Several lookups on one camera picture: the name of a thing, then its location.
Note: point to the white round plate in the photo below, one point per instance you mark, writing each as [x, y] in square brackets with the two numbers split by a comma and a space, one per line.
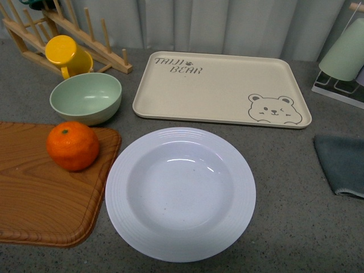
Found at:
[180, 194]

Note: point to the orange fruit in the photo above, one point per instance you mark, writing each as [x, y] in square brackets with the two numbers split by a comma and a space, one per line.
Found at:
[73, 145]

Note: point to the beige bear tray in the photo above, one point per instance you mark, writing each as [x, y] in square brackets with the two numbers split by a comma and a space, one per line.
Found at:
[220, 88]

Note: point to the green bowl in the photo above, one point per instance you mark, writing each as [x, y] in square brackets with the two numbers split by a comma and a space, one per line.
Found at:
[90, 98]

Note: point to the yellow mug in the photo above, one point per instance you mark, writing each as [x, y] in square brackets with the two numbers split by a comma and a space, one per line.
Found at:
[63, 52]

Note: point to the wooden serving tray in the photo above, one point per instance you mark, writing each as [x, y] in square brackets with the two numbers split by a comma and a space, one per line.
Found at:
[41, 203]

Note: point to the grey folded cloth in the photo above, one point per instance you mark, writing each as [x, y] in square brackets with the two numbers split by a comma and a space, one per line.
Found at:
[341, 159]

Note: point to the green cup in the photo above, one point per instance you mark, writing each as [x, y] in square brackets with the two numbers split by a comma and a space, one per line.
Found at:
[344, 60]

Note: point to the wooden dish rack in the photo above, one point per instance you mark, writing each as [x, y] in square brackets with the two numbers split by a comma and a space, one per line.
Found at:
[31, 37]

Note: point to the purple cup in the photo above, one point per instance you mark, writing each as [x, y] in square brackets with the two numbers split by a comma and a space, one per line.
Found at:
[360, 77]

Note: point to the dark green mug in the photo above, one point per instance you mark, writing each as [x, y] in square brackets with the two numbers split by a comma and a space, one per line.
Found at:
[39, 4]

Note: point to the white wire cup rack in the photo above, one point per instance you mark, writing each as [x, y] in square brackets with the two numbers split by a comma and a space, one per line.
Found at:
[349, 92]

